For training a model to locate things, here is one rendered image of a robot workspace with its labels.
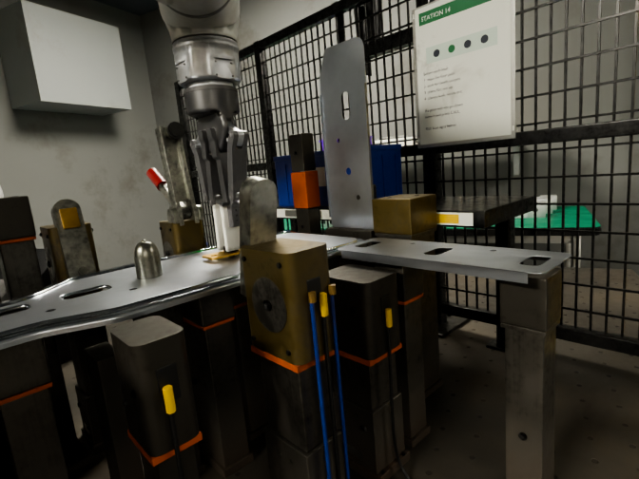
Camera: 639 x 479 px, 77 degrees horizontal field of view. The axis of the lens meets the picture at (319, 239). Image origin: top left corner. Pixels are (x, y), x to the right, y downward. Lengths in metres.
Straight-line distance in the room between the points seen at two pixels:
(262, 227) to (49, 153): 3.77
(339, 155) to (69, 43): 3.40
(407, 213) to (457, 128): 0.35
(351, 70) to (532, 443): 0.63
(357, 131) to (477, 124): 0.29
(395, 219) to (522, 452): 0.37
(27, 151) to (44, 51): 0.80
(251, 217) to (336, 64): 0.45
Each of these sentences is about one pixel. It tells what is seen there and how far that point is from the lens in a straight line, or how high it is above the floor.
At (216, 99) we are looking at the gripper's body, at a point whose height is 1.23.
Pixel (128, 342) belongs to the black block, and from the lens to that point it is 0.39.
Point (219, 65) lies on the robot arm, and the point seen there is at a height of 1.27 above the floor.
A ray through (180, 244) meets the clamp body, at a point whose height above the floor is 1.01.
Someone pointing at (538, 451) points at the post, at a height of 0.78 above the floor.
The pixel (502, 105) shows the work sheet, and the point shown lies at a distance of 0.93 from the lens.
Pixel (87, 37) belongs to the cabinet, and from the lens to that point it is 4.14.
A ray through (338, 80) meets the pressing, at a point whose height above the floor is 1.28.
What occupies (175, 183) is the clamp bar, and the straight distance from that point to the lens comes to 0.75.
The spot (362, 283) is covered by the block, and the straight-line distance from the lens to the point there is 0.50.
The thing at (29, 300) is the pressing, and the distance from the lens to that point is 0.59.
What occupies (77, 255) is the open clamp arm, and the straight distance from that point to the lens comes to 0.70.
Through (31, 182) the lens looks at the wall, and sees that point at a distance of 4.07.
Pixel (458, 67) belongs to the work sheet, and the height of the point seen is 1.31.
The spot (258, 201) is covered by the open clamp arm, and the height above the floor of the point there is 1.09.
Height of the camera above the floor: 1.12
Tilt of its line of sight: 10 degrees down
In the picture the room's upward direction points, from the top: 5 degrees counter-clockwise
